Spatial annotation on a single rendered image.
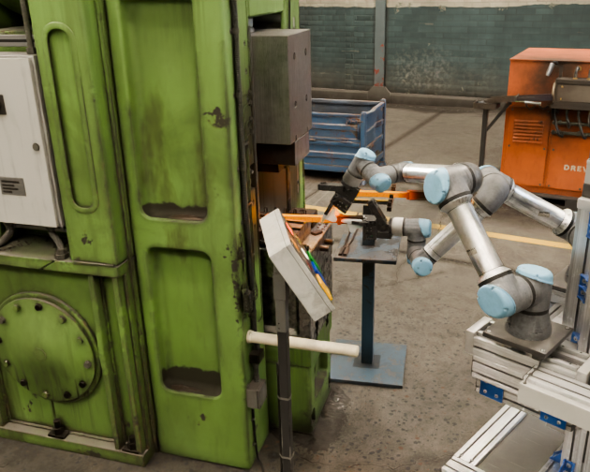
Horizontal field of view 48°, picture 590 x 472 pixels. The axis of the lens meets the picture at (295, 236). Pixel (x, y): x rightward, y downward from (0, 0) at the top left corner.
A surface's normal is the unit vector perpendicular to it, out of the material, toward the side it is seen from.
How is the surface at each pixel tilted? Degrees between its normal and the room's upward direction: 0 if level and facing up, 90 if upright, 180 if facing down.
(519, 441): 0
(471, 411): 0
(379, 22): 90
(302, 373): 90
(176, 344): 90
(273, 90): 90
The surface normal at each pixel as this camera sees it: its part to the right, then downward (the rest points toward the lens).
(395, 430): -0.03, -0.93
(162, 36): -0.29, 0.35
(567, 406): -0.69, 0.29
